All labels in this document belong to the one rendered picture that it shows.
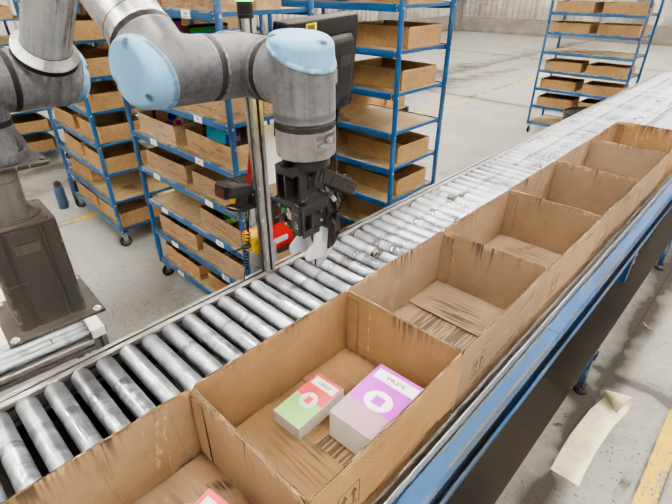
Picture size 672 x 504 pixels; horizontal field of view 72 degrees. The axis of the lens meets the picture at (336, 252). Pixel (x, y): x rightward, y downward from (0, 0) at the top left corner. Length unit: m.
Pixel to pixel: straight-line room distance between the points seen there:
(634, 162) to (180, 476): 2.02
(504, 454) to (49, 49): 1.48
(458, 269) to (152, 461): 0.87
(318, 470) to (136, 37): 0.73
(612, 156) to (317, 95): 1.81
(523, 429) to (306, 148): 0.99
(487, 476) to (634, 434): 1.24
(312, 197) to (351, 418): 0.41
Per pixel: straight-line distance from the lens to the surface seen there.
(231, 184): 1.48
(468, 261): 1.29
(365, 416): 0.89
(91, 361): 1.45
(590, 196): 1.96
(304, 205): 0.73
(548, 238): 1.62
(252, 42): 0.71
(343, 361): 1.08
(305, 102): 0.65
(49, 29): 1.34
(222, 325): 1.44
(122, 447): 0.84
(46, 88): 1.43
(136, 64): 0.64
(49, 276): 1.55
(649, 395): 2.63
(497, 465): 1.29
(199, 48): 0.68
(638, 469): 2.30
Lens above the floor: 1.64
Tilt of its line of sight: 31 degrees down
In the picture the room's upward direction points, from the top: straight up
